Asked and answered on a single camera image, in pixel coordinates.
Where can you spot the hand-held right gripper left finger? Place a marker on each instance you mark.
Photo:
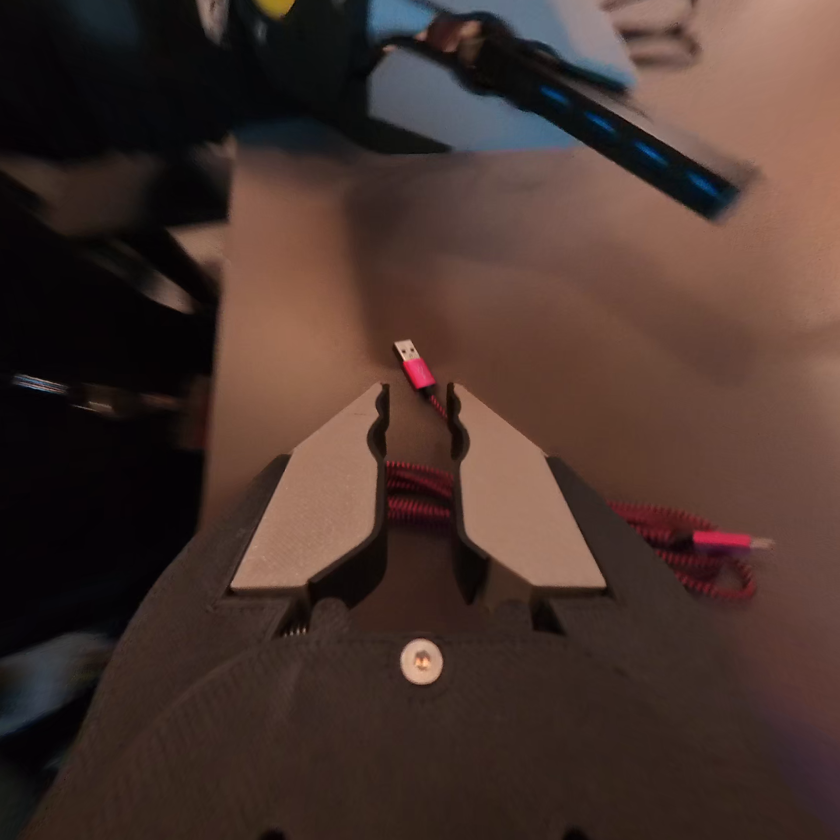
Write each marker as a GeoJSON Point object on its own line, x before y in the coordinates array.
{"type": "Point", "coordinates": [315, 512]}

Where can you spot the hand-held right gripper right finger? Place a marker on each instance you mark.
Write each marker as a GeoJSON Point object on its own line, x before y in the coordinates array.
{"type": "Point", "coordinates": [525, 518]}

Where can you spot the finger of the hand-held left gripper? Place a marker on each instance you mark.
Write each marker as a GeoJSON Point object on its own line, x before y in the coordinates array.
{"type": "Point", "coordinates": [558, 33]}
{"type": "Point", "coordinates": [420, 98]}

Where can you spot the black usb hub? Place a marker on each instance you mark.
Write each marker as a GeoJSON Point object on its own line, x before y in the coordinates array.
{"type": "Point", "coordinates": [623, 137]}

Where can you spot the person's left hand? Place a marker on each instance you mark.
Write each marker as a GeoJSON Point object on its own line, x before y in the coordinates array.
{"type": "Point", "coordinates": [453, 33]}

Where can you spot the person's dark clothing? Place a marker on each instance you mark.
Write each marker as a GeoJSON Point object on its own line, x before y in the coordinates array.
{"type": "Point", "coordinates": [98, 262]}

